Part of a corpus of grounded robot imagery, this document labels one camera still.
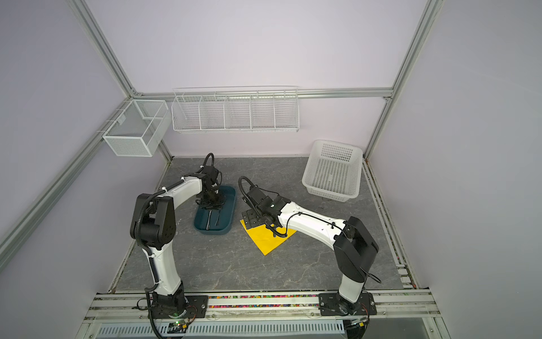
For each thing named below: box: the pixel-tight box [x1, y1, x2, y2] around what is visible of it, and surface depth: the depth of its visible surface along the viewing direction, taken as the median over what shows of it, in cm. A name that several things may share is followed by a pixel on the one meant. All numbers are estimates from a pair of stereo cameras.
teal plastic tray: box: [193, 185, 237, 236], surface depth 98 cm
